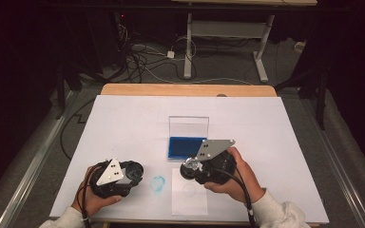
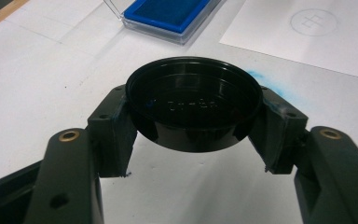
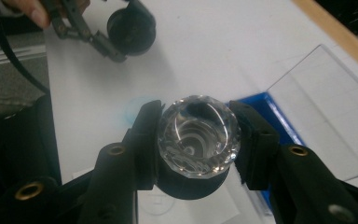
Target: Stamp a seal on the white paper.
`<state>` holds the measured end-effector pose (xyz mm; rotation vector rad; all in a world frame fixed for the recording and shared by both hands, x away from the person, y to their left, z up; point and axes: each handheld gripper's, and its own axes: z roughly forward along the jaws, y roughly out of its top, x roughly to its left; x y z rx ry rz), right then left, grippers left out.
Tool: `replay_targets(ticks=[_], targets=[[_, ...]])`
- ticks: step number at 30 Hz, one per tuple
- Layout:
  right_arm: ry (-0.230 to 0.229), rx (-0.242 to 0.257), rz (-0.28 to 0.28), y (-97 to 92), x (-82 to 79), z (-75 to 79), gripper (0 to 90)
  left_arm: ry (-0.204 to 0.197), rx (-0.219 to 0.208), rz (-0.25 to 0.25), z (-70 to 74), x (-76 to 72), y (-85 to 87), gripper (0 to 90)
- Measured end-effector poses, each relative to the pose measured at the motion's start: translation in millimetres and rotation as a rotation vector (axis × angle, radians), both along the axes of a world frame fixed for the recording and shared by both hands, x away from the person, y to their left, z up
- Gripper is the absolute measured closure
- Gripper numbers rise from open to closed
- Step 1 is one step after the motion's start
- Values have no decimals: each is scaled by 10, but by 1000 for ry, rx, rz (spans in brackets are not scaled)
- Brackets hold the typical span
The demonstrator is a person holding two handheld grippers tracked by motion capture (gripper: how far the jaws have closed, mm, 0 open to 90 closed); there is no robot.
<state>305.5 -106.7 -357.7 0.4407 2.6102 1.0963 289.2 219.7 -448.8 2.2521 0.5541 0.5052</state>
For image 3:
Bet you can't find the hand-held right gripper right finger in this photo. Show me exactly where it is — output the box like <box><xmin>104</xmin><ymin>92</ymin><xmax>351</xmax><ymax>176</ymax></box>
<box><xmin>227</xmin><ymin>100</ymin><xmax>358</xmax><ymax>224</ymax></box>

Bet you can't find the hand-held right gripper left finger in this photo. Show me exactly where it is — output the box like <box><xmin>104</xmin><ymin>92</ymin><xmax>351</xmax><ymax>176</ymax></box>
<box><xmin>77</xmin><ymin>99</ymin><xmax>165</xmax><ymax>224</ymax></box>

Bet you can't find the black round stamp cap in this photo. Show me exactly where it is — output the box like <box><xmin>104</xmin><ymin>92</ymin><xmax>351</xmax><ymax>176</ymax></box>
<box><xmin>106</xmin><ymin>7</ymin><xmax>157</xmax><ymax>58</ymax></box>

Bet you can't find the blue ink pad clear case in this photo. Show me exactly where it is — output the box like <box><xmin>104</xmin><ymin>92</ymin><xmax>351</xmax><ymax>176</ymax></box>
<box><xmin>229</xmin><ymin>44</ymin><xmax>358</xmax><ymax>218</ymax></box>

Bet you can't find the clear crystal-handled stamp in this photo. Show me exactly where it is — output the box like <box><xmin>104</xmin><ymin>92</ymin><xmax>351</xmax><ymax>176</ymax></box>
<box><xmin>155</xmin><ymin>94</ymin><xmax>242</xmax><ymax>201</ymax></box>

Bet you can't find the white table cover board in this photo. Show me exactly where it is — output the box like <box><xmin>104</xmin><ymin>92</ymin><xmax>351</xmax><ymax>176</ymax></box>
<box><xmin>43</xmin><ymin>0</ymin><xmax>358</xmax><ymax>224</ymax></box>

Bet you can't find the aluminium floor rail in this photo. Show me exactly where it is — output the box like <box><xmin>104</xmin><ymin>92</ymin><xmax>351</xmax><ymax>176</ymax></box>
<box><xmin>0</xmin><ymin>45</ymin><xmax>47</xmax><ymax>68</ymax></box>

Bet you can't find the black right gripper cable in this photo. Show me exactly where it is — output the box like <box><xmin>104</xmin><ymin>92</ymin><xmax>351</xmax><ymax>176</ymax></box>
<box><xmin>0</xmin><ymin>0</ymin><xmax>51</xmax><ymax>94</ymax></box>

